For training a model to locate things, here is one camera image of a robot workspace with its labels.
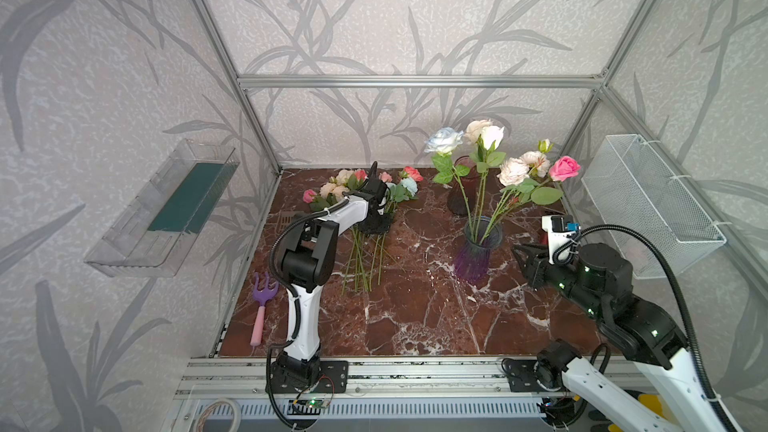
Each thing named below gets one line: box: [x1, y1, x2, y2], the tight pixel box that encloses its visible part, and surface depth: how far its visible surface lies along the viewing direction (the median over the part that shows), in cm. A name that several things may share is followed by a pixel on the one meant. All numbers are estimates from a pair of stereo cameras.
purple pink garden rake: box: [250, 272, 279, 346], surface depth 84 cm
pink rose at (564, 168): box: [549, 156, 581, 182], surface depth 63 cm
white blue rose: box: [424, 127, 474, 242], surface depth 69 cm
